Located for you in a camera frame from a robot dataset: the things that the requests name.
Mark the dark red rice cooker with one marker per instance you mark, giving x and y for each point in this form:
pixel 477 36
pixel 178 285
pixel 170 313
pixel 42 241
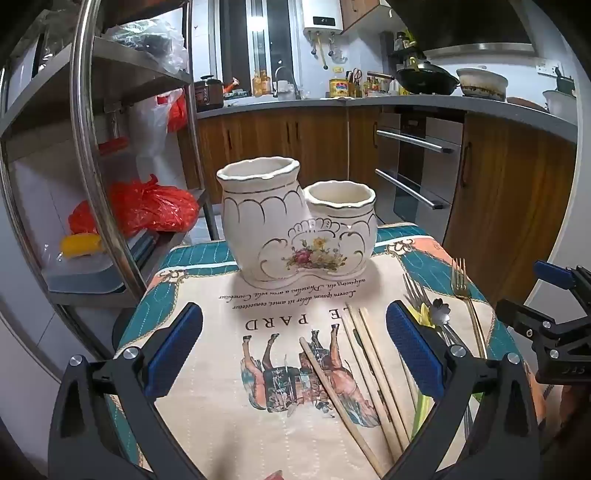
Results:
pixel 207 94

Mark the red lid box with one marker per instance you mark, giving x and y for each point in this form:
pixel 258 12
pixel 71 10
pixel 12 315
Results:
pixel 113 145

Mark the brown dish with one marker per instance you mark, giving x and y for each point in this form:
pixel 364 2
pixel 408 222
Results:
pixel 526 104

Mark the silver fork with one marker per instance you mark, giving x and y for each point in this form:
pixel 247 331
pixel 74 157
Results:
pixel 413 290

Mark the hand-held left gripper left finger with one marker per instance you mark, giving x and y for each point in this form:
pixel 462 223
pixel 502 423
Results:
pixel 178 346

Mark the black item in clear bag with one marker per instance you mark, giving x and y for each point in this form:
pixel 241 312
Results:
pixel 152 44

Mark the stainless steel shelf rack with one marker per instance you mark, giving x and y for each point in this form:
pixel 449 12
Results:
pixel 87 138

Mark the white water heater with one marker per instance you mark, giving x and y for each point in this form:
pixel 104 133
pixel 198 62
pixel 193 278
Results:
pixel 323 16

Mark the amber glass bottle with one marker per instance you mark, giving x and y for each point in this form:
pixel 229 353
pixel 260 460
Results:
pixel 267 85
pixel 257 85

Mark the knife holder with scissors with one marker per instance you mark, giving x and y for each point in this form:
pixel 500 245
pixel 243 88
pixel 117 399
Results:
pixel 355 85

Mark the yellow tin can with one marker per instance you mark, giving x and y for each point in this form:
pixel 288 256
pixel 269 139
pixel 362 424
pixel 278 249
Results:
pixel 339 87

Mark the flower-shaped small silver spoon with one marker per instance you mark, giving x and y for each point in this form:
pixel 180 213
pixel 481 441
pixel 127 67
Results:
pixel 441 310

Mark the wooden chopstick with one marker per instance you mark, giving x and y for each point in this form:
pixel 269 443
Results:
pixel 384 369
pixel 332 397
pixel 377 383
pixel 371 406

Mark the black range hood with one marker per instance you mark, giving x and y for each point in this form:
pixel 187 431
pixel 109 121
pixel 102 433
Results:
pixel 461 23

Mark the clear plastic container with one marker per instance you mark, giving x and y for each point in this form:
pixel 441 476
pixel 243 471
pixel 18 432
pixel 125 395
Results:
pixel 78 274

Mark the wall power socket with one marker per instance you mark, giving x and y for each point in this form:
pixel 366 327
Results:
pixel 549 67

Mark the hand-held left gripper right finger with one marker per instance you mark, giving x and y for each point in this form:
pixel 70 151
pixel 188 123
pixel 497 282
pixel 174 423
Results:
pixel 411 341

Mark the metal kitchen faucet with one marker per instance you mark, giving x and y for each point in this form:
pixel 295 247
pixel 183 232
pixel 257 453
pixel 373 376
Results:
pixel 293 81

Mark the green container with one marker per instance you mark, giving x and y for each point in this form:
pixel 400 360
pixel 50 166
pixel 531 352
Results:
pixel 565 83

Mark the white bowl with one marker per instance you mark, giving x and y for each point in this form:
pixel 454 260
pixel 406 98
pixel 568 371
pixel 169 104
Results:
pixel 561 104

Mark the wooden lower kitchen cabinets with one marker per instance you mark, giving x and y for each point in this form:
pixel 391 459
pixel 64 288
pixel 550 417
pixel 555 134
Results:
pixel 277 138

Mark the large red plastic bag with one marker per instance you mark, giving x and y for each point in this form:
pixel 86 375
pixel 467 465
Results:
pixel 138 203

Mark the wall spice shelf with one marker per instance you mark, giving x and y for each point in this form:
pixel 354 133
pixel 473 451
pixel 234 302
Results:
pixel 406 46

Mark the small hanging red plastic bag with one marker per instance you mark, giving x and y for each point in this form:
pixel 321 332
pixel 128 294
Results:
pixel 178 113

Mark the orange kitchen tool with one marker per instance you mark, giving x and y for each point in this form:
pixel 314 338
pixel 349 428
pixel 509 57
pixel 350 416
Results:
pixel 231 86

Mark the kitchen window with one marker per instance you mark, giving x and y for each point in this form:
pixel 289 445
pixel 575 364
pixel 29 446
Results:
pixel 235 41

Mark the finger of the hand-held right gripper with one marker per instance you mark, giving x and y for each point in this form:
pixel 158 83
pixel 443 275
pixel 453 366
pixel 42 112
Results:
pixel 551 272
pixel 521 316

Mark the black wok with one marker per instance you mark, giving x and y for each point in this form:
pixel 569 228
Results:
pixel 427 81

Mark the printed horse table cloth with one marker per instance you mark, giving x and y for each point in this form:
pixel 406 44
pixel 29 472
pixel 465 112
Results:
pixel 207 415

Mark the wooden upper kitchen cabinet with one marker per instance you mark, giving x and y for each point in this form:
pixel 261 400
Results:
pixel 360 11

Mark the white plastic bag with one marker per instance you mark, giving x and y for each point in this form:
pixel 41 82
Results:
pixel 147 134

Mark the white ceramic cooking pot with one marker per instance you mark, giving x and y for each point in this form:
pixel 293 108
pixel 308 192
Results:
pixel 482 83

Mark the yellow plastic item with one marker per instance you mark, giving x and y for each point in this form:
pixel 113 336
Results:
pixel 81 244

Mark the built-in steel oven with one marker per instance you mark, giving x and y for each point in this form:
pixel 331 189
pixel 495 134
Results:
pixel 415 157

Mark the person's right hand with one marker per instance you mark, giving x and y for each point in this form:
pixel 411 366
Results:
pixel 570 406

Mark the gold fork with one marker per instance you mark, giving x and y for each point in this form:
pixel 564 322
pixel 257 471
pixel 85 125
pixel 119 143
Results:
pixel 471 309

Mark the white floral ceramic utensil holder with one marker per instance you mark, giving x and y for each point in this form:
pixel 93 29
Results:
pixel 258 221

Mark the row of condiment bottles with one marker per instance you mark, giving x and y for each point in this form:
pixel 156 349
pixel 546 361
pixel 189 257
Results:
pixel 378 85

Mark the grey kitchen countertop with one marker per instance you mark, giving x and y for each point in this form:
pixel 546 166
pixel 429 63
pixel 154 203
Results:
pixel 286 104

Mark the stack of flat boards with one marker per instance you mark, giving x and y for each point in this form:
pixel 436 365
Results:
pixel 145 247

